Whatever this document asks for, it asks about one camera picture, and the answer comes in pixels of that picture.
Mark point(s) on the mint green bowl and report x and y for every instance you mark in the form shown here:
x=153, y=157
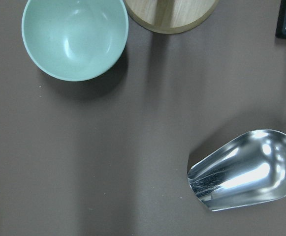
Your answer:
x=74, y=40

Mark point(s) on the round wooden cup stand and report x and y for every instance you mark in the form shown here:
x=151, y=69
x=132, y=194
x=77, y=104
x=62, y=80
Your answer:
x=170, y=16

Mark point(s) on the metal scoop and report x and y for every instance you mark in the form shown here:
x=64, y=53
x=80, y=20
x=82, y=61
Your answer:
x=248, y=170

